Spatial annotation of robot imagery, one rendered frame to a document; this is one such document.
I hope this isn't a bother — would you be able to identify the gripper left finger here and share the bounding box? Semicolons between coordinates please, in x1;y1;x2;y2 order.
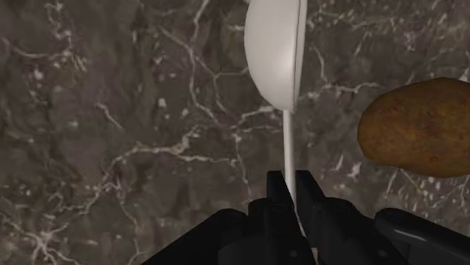
141;169;317;265

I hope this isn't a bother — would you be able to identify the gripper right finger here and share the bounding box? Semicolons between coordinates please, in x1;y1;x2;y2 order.
295;169;470;265

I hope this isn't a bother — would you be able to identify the white spoon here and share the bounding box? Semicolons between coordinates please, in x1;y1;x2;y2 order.
243;0;319;265

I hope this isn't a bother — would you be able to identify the brown potato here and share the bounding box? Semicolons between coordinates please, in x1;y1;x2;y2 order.
356;77;470;179

